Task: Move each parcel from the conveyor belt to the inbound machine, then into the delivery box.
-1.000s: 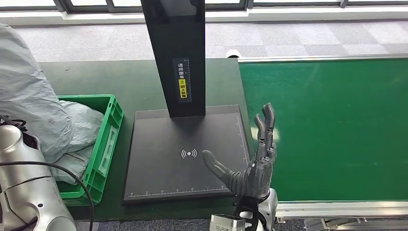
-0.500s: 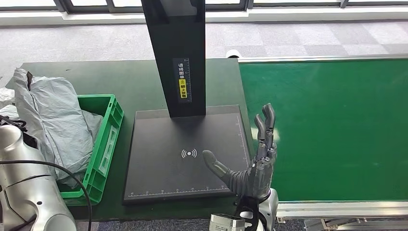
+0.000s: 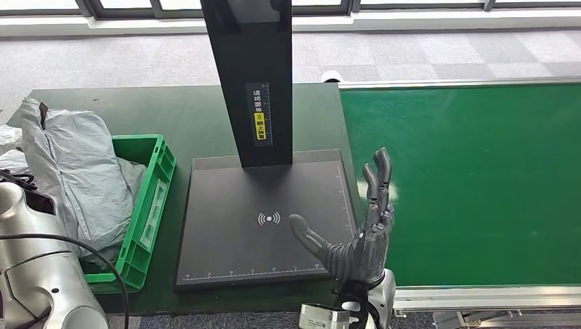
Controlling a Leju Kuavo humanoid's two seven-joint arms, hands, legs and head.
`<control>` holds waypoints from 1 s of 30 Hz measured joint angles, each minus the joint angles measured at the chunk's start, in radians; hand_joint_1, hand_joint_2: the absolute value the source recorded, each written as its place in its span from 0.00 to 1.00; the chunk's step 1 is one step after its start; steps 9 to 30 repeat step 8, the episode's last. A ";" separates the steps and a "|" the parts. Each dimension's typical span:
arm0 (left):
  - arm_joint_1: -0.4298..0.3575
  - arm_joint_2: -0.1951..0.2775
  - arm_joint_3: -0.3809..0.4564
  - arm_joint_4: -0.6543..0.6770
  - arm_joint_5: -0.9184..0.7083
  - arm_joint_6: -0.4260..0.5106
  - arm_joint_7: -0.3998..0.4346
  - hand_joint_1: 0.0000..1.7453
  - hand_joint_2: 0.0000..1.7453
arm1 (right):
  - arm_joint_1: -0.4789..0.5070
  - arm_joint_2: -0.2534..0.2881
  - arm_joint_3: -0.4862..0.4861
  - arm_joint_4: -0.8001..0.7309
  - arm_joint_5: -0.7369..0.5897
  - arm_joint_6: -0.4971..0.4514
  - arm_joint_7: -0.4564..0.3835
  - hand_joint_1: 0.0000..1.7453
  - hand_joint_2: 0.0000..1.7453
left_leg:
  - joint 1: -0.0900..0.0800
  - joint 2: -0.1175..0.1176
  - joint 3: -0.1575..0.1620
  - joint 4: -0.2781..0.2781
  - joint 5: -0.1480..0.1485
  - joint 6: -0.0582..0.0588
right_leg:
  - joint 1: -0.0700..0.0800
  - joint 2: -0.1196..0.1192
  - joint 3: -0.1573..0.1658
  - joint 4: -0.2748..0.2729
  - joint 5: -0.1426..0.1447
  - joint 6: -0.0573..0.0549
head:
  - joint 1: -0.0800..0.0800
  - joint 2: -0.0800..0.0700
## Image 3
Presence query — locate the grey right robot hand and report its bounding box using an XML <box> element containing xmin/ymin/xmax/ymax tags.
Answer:
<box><xmin>288</xmin><ymin>147</ymin><xmax>395</xmax><ymax>284</ymax></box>

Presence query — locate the grey poly parcel red blotch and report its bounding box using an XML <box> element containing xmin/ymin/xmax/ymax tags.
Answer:
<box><xmin>20</xmin><ymin>97</ymin><xmax>137</xmax><ymax>269</ymax></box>

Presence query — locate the green conveyor belt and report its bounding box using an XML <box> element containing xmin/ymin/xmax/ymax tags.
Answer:
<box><xmin>339</xmin><ymin>83</ymin><xmax>581</xmax><ymax>288</ymax></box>

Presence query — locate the black inbound scanner machine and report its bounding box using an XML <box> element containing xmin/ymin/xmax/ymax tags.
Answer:
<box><xmin>174</xmin><ymin>0</ymin><xmax>364</xmax><ymax>293</ymax></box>

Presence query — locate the white poly parcel barcode label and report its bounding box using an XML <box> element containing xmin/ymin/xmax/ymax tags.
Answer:
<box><xmin>0</xmin><ymin>125</ymin><xmax>29</xmax><ymax>174</ymax></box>

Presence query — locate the yellow black scanner label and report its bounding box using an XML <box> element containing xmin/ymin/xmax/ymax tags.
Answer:
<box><xmin>245</xmin><ymin>82</ymin><xmax>274</xmax><ymax>147</ymax></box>

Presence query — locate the green plastic crate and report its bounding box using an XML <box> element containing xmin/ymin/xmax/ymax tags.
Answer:
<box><xmin>82</xmin><ymin>134</ymin><xmax>177</xmax><ymax>294</ymax></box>

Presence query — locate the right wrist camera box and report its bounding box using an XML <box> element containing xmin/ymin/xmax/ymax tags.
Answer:
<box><xmin>298</xmin><ymin>303</ymin><xmax>351</xmax><ymax>329</ymax></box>

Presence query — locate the aluminium conveyor frame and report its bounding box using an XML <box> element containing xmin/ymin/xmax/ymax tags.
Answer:
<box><xmin>338</xmin><ymin>76</ymin><xmax>581</xmax><ymax>329</ymax></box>

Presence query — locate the black left camera cable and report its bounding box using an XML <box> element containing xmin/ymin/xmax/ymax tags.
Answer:
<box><xmin>0</xmin><ymin>169</ymin><xmax>131</xmax><ymax>329</ymax></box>

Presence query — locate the dark window frame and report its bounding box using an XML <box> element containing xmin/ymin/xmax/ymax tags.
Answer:
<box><xmin>0</xmin><ymin>0</ymin><xmax>581</xmax><ymax>23</ymax></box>

